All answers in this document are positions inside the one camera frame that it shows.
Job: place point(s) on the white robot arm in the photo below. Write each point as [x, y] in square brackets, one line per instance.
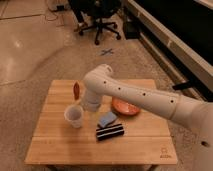
[195, 115]

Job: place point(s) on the orange ceramic bowl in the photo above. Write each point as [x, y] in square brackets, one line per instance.
[124, 108]

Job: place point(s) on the white ceramic cup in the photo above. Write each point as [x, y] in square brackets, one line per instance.
[74, 115]

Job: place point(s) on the small brown bottle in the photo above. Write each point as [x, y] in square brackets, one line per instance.
[76, 91]

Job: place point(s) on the blue sponge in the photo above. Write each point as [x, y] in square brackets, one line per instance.
[107, 119]

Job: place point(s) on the black white striped box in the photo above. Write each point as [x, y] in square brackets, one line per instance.
[109, 132]

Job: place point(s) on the wooden table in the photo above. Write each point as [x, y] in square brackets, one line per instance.
[146, 138]

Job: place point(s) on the black box on floor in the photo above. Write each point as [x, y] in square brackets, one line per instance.
[130, 30]

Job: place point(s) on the black office chair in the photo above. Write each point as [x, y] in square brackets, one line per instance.
[90, 14]

